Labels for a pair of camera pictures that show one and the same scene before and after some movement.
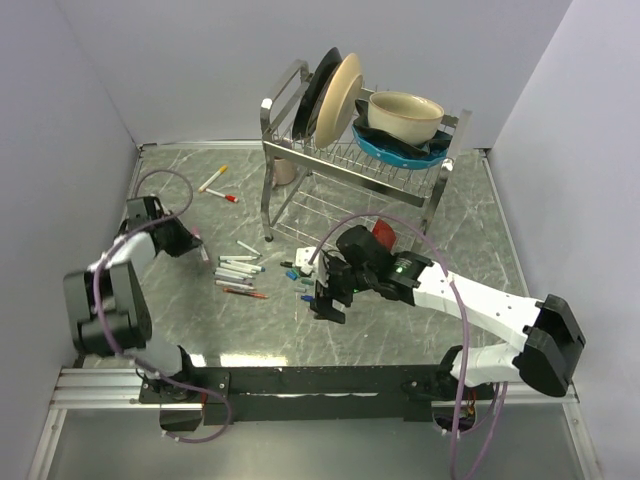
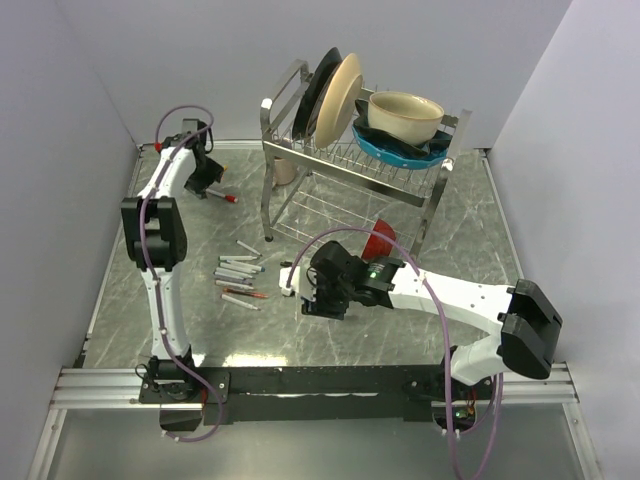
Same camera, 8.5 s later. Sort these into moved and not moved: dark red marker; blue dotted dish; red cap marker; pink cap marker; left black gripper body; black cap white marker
Moved: pink cap marker; left black gripper body
Not moved: black cap white marker; red cap marker; blue dotted dish; dark red marker
